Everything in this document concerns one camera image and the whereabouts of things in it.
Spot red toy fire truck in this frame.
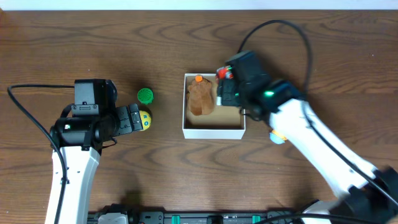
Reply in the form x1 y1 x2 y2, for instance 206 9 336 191
216 65 234 80

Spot brown plush bear toy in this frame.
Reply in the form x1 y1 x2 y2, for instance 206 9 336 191
187 75 215 116

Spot orange rubber duck toy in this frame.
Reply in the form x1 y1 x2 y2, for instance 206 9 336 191
269 129 287 144

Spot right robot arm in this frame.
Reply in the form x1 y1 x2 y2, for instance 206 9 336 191
217 79 397 223

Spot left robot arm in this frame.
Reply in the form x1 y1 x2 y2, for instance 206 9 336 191
45 104 144 223

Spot yellow ball with blue letters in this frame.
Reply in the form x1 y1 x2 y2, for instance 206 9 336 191
139 110 152 131

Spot green plastic turbine wheel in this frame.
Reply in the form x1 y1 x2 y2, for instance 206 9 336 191
137 88 154 105

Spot white cardboard box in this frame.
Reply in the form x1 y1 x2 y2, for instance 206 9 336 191
182 73 246 139

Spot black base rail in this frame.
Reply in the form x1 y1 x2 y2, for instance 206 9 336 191
87 205 371 224

